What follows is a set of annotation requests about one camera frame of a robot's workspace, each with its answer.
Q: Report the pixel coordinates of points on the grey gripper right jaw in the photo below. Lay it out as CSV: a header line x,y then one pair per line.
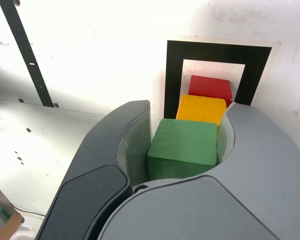
x,y
240,195

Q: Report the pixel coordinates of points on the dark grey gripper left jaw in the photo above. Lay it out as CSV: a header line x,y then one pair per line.
x,y
95,155

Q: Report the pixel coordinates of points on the green cube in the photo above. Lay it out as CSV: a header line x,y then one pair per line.
x,y
182,145

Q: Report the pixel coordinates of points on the yellow cube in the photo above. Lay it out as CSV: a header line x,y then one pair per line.
x,y
200,108

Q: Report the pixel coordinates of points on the red cube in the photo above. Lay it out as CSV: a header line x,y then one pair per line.
x,y
210,86

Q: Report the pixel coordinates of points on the black tape square outline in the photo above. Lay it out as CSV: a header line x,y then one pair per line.
x,y
173,75

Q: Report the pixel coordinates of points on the cardboard box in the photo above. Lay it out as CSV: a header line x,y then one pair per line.
x,y
11,225

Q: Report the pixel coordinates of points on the black tape strip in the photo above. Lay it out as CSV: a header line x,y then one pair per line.
x,y
27,55

